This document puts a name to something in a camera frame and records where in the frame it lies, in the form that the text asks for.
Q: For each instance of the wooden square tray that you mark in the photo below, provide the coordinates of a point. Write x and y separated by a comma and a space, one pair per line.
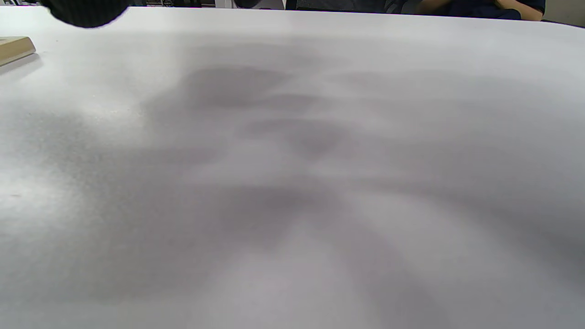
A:
13, 48

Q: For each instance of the person's right hand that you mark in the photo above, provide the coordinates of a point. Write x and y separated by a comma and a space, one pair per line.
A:
87, 11

